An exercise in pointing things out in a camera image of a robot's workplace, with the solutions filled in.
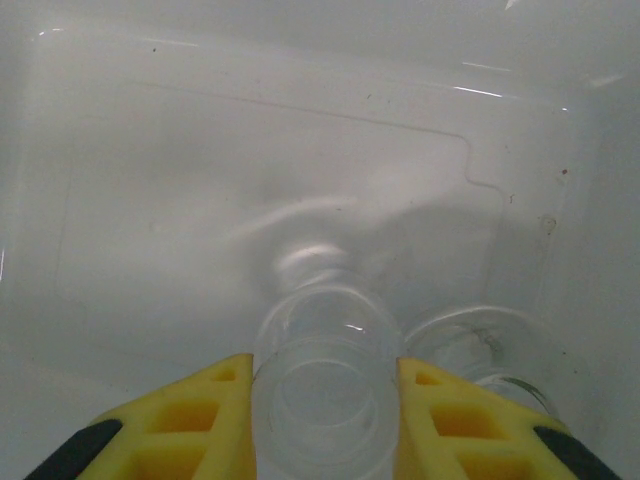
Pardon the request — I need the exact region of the glass conical flask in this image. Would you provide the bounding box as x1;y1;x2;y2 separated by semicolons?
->
239;197;404;480

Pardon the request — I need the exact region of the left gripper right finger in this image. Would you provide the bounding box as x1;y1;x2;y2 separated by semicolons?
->
397;355;621;480

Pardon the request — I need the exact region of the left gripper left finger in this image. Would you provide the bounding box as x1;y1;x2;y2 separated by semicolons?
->
22;352;259;480

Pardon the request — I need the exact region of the white plastic storage box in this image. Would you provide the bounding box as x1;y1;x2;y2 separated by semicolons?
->
0;0;640;480

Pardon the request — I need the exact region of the small glass beaker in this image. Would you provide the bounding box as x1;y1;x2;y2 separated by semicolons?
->
402;304;551;416

